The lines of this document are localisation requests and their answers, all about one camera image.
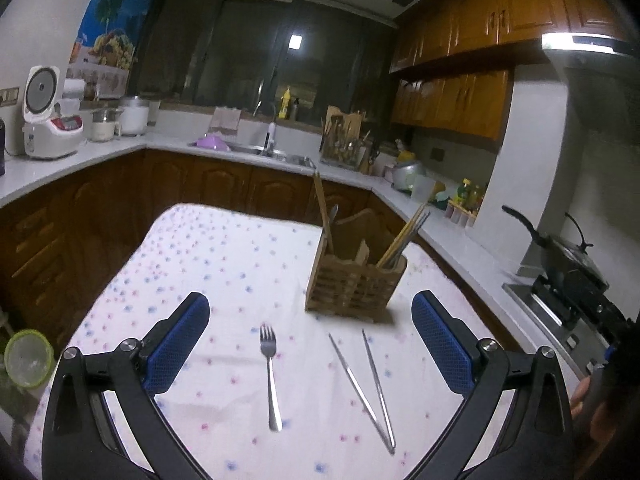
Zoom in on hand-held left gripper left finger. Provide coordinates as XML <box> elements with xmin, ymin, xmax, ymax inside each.
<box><xmin>41</xmin><ymin>291</ymin><xmax>211</xmax><ymax>480</ymax></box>

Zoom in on dark kitchen window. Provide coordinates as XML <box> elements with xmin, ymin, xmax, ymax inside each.
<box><xmin>135</xmin><ymin>0</ymin><xmax>401</xmax><ymax>121</ymax></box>

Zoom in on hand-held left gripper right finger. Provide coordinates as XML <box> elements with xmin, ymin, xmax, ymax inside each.
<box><xmin>400</xmin><ymin>290</ymin><xmax>576</xmax><ymax>480</ymax></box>

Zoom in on range hood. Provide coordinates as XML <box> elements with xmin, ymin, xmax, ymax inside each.
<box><xmin>541</xmin><ymin>32</ymin><xmax>636</xmax><ymax>58</ymax></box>

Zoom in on person's right hand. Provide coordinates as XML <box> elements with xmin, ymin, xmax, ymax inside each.
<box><xmin>570</xmin><ymin>377</ymin><xmax>596</xmax><ymax>418</ymax></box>

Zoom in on small white electric pot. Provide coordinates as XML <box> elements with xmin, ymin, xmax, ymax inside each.
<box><xmin>90</xmin><ymin>107</ymin><xmax>123</xmax><ymax>142</ymax></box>

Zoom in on wooden base cabinets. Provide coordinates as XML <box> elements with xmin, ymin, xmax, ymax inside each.
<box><xmin>0</xmin><ymin>149</ymin><xmax>501</xmax><ymax>361</ymax></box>

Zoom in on steel kitchen sink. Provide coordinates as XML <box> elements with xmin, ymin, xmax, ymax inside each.
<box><xmin>189</xmin><ymin>141</ymin><xmax>318</xmax><ymax>170</ymax></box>

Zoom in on pink dish cloth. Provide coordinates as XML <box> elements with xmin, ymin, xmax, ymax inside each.
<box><xmin>209</xmin><ymin>107</ymin><xmax>242</xmax><ymax>136</ymax></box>

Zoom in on white rice cooker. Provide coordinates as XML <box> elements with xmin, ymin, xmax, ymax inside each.
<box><xmin>21</xmin><ymin>65</ymin><xmax>85</xmax><ymax>161</ymax></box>

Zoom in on paper towel roll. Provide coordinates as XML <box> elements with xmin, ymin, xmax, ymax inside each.
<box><xmin>64</xmin><ymin>78</ymin><xmax>87</xmax><ymax>111</ymax></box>

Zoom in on green rimmed lid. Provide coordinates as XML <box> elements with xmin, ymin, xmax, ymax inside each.
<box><xmin>4</xmin><ymin>329</ymin><xmax>55</xmax><ymax>390</ymax></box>

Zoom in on gas stove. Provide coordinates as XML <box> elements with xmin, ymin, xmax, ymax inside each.
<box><xmin>502</xmin><ymin>272</ymin><xmax>636</xmax><ymax>381</ymax></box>

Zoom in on fruit wall poster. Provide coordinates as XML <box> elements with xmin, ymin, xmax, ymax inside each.
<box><xmin>67</xmin><ymin>0</ymin><xmax>158</xmax><ymax>98</ymax></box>

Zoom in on wooden utensil holder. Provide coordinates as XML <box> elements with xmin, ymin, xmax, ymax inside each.
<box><xmin>305</xmin><ymin>208</ymin><xmax>408</xmax><ymax>322</ymax></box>

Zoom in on person's right forearm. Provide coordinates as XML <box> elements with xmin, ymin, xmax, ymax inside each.
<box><xmin>572</xmin><ymin>410</ymin><xmax>640</xmax><ymax>480</ymax></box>

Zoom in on pink spice box set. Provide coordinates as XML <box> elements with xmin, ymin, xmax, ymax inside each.
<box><xmin>446</xmin><ymin>200</ymin><xmax>478</xmax><ymax>228</ymax></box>

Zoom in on wooden chopsticks in holder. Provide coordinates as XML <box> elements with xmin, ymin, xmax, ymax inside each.
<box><xmin>376</xmin><ymin>203</ymin><xmax>427</xmax><ymax>268</ymax></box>

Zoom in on wooden wall cabinets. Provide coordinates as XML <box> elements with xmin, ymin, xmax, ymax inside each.
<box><xmin>389</xmin><ymin>0</ymin><xmax>631</xmax><ymax>141</ymax></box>

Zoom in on metal fork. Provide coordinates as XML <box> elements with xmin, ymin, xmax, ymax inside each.
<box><xmin>259</xmin><ymin>324</ymin><xmax>284</xmax><ymax>432</ymax></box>

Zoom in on translucent plastic container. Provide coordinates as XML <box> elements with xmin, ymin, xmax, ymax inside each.
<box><xmin>411</xmin><ymin>174</ymin><xmax>438</xmax><ymax>207</ymax></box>

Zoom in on cooking oil bottle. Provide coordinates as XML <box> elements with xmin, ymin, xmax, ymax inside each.
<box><xmin>457</xmin><ymin>177</ymin><xmax>486</xmax><ymax>208</ymax></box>

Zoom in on black wok with lid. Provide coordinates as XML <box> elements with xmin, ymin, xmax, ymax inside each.
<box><xmin>501</xmin><ymin>205</ymin><xmax>611</xmax><ymax>301</ymax></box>

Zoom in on wooden knife rack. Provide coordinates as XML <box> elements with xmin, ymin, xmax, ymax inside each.
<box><xmin>320</xmin><ymin>106</ymin><xmax>373</xmax><ymax>170</ymax></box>

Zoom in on white steel pot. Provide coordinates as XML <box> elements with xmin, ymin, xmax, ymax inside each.
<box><xmin>119</xmin><ymin>96</ymin><xmax>151</xmax><ymax>137</ymax></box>

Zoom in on silver kettle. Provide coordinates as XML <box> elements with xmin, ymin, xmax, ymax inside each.
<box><xmin>391</xmin><ymin>157</ymin><xmax>426</xmax><ymax>193</ymax></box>

